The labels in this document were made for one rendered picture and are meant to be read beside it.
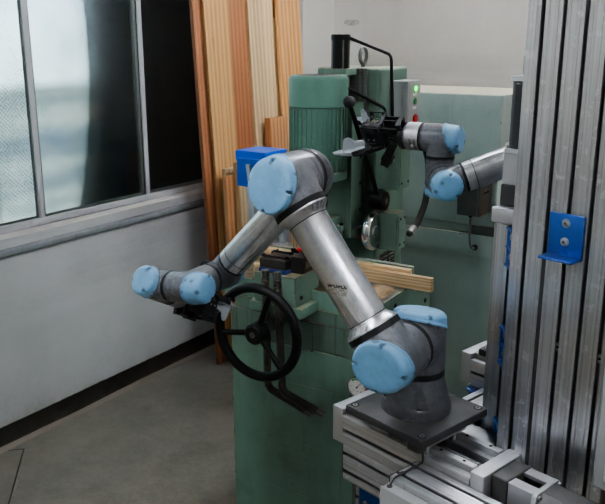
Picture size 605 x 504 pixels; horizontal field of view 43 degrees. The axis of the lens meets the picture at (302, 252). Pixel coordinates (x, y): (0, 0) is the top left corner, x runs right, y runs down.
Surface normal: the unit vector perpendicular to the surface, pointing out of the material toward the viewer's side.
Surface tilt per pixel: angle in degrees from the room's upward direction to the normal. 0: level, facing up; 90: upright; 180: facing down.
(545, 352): 90
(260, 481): 90
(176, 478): 0
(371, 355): 96
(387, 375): 96
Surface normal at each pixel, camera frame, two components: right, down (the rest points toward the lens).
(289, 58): 0.85, 0.08
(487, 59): -0.55, 0.22
